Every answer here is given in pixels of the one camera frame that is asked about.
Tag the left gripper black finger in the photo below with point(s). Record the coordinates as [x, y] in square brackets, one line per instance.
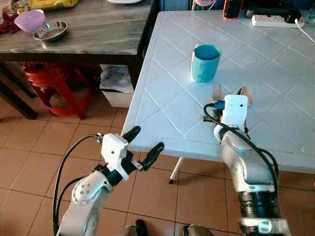
[132, 134]
[153, 152]

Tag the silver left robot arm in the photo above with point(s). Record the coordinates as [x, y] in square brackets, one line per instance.
[86, 196]

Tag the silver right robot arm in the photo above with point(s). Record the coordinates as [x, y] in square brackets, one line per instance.
[246, 167]

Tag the white table leg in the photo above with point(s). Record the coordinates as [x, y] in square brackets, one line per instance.
[175, 171]

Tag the white storage box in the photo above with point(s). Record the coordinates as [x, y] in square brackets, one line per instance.
[117, 86]

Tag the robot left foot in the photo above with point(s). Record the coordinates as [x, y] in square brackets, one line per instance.
[138, 228]

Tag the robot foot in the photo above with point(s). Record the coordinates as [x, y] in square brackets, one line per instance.
[138, 228]
[197, 231]

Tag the metal fork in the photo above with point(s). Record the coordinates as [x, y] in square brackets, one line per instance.
[216, 92]

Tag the red plastic stool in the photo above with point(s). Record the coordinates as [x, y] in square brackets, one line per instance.
[61, 81]

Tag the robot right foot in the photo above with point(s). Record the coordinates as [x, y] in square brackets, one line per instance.
[197, 231]

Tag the blue plastic mug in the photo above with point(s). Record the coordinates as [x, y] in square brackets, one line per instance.
[205, 63]

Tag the metal spoon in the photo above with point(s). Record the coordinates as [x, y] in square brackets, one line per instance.
[244, 93]

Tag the dark wooden table leg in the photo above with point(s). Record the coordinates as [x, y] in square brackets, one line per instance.
[17, 101]

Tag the stainless steel bowl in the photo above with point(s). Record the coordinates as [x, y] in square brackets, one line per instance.
[50, 31]

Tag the white plate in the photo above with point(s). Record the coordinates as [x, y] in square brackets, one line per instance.
[124, 1]

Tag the pink round container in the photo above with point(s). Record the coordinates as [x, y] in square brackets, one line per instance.
[204, 2]

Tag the yellow package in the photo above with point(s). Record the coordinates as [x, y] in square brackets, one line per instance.
[51, 4]

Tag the pink plastic bowl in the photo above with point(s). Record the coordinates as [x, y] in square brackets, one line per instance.
[28, 20]

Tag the red and black phone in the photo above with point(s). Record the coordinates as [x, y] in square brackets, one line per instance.
[233, 9]

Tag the teal plastic bottle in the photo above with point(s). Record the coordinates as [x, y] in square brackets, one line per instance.
[310, 14]

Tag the dark red cloth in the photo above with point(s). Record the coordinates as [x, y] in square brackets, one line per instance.
[7, 23]

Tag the white power strip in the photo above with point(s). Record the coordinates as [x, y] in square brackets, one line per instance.
[270, 20]

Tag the black plug adapter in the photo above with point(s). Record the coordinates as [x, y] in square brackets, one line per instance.
[293, 14]

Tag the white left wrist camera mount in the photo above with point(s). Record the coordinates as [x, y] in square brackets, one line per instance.
[114, 146]

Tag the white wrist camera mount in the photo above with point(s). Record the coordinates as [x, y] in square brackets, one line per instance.
[114, 146]
[235, 109]

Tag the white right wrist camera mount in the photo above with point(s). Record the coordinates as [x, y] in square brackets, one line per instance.
[235, 109]

